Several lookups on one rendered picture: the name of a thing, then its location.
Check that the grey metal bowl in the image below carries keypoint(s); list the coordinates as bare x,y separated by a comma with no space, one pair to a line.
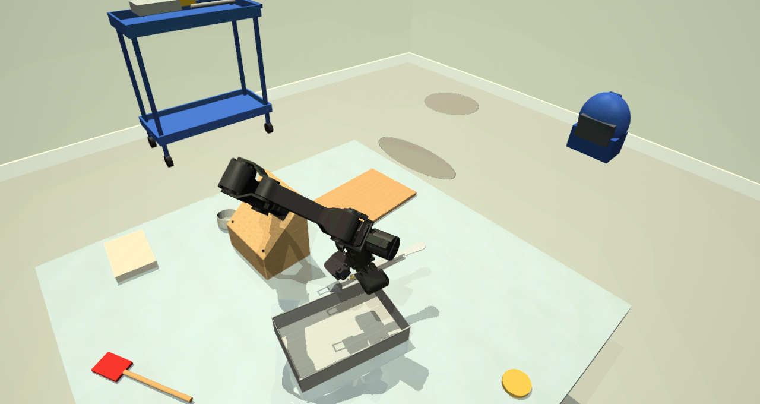
224,216

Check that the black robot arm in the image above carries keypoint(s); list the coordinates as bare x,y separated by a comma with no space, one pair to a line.
342,225

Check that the grey rectangular roasting tin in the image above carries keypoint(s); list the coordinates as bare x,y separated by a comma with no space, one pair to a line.
336,332

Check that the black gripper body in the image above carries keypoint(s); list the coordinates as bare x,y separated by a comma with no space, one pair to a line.
373,279

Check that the yellow round disc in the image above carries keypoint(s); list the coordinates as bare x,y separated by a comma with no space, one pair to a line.
516,383

